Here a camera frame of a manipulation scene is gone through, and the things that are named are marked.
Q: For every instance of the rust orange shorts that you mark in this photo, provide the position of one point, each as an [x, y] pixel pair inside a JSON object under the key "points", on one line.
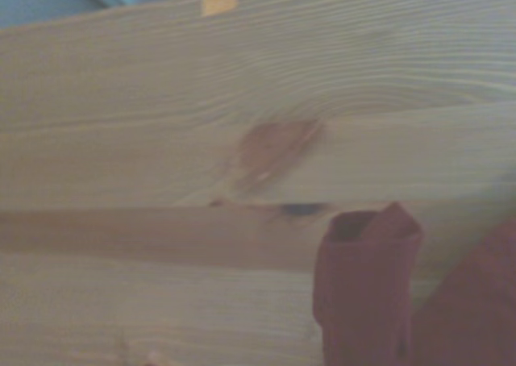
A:
{"points": [[363, 281]]}

